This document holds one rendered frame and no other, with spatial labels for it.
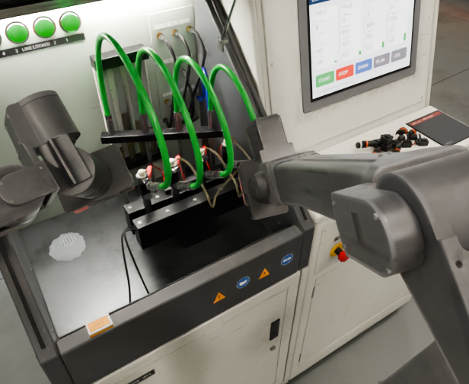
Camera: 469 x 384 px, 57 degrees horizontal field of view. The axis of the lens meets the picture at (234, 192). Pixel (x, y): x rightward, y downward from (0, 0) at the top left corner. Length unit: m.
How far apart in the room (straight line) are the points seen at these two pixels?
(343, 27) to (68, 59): 0.73
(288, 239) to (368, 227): 0.89
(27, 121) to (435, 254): 0.46
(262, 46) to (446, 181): 0.96
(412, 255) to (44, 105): 0.45
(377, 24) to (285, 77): 0.34
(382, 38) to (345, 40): 0.15
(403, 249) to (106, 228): 1.18
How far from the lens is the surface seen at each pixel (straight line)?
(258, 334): 1.38
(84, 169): 0.53
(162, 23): 1.25
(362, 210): 0.22
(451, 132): 1.56
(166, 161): 0.84
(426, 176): 0.22
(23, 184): 0.51
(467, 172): 0.22
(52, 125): 0.55
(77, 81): 1.23
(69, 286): 1.24
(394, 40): 1.47
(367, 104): 1.44
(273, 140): 0.64
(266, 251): 1.08
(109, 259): 1.26
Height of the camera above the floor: 1.77
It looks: 42 degrees down
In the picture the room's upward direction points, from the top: straight up
